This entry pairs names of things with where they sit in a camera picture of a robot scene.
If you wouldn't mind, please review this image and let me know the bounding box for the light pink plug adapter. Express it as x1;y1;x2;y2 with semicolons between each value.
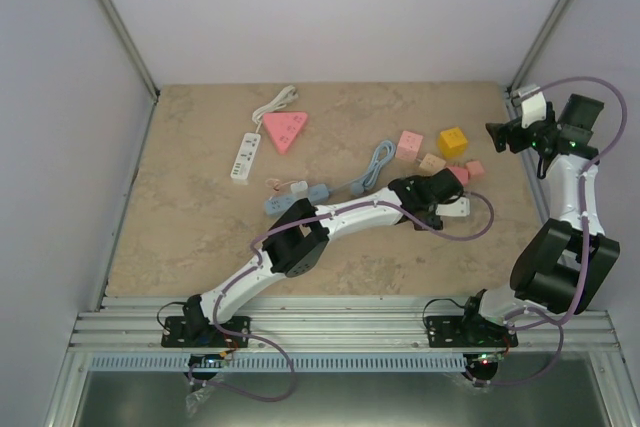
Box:
465;160;486;179

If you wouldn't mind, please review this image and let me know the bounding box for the pink cube socket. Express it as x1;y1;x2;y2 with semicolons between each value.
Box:
395;130;423;162

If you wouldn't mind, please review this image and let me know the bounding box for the yellow cube socket adapter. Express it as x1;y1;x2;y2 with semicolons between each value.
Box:
437;127;469;159

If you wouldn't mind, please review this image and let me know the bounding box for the white charger with ribbon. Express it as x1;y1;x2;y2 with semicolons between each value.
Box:
290;180;309;198

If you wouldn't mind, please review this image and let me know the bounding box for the light blue power strip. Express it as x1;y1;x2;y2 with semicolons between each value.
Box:
264;183;330;217

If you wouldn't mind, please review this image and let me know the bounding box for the pink socket base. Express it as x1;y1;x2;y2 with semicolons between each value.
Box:
262;112;308;155

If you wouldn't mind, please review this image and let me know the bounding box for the white power cable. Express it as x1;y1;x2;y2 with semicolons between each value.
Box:
251;86;302;132

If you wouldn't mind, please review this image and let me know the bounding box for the white power strip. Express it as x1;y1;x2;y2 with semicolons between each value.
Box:
230;133;261;185

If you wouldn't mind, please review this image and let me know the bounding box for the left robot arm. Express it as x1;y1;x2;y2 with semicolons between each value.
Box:
182;169;463;346

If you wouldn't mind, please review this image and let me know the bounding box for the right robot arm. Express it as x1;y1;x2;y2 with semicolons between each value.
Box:
458;94;620;346

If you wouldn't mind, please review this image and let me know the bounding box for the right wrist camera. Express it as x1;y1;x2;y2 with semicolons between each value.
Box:
510;84;547;129

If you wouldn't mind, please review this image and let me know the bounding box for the light blue coiled cable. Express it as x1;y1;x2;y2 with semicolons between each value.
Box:
329;139;397;197

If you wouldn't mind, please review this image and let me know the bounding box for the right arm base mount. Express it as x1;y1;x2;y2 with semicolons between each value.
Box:
423;315;519;348

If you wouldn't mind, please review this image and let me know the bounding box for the pink usb charging cable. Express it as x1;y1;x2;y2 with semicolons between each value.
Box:
264;177;294;198

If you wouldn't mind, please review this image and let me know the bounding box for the right aluminium corner post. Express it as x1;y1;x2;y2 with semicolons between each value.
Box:
507;0;574;92

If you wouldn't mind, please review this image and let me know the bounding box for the aluminium corner post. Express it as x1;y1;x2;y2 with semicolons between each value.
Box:
507;0;574;92
97;0;160;102

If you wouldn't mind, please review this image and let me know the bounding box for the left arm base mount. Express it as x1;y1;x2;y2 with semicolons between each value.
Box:
161;316;251;349

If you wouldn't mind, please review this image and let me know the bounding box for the aluminium rail frame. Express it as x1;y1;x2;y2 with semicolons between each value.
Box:
68;295;621;354

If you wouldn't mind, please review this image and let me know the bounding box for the light blue cable duct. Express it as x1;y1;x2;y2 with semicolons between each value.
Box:
88;352;466;373

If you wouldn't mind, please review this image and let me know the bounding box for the left aluminium corner post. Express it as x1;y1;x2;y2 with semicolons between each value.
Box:
97;0;160;102

